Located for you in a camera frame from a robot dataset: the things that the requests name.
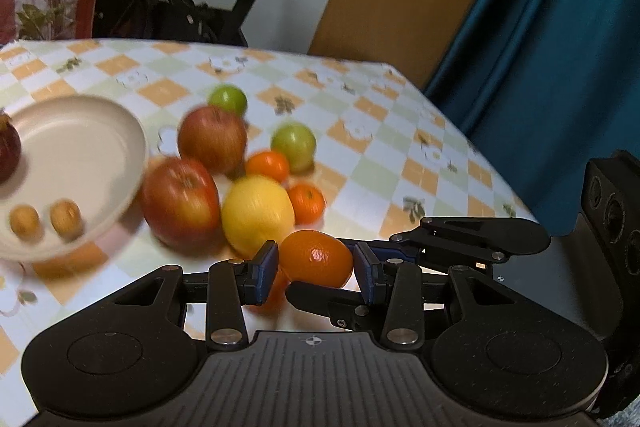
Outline small orange mandarin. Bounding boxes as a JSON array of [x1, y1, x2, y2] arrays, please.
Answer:
[[244, 150, 290, 183], [288, 183, 326, 225]]

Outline beige round plate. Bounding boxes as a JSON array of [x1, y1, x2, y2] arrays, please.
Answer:
[[1, 94, 148, 263]]

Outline green fruit far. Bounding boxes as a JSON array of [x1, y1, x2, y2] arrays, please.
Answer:
[[208, 83, 248, 118]]

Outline dark purple mangosteen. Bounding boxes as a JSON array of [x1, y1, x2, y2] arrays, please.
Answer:
[[0, 112, 22, 183]]

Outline yellow lemon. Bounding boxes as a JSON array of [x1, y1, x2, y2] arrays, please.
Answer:
[[221, 176, 295, 259]]

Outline small orange mandarin back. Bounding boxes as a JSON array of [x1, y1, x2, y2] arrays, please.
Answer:
[[244, 150, 290, 183]]

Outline large red apple front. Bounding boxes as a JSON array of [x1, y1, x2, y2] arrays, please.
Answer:
[[140, 157, 220, 248]]

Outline small orange mandarin right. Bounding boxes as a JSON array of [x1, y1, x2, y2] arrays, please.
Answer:
[[288, 183, 326, 225]]

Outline brown longan fruit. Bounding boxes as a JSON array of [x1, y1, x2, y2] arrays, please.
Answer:
[[49, 198, 84, 239]]

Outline red apple behind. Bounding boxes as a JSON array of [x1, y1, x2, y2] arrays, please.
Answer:
[[177, 105, 247, 174]]

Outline green fruit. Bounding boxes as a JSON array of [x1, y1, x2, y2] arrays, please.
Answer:
[[270, 121, 317, 173], [208, 83, 248, 118]]

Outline teal blue curtain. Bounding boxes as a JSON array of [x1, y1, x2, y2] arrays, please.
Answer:
[[425, 0, 639, 234]]

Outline green fruit near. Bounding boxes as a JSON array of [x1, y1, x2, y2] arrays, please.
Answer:
[[270, 121, 317, 173]]

